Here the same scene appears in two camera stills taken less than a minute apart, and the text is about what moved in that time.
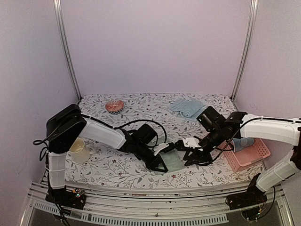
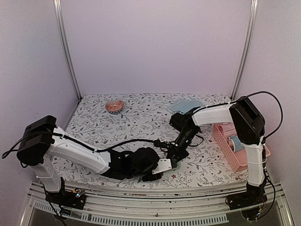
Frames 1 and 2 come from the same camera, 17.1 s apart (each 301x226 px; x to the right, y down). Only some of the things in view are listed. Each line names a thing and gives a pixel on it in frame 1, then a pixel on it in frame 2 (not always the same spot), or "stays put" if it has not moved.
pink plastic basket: (246, 159) stays put
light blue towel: (188, 109) stays put
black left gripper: (154, 165) → (159, 176)
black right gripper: (201, 157) → (174, 151)
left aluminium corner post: (57, 5) stays put
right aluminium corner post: (254, 12) stays put
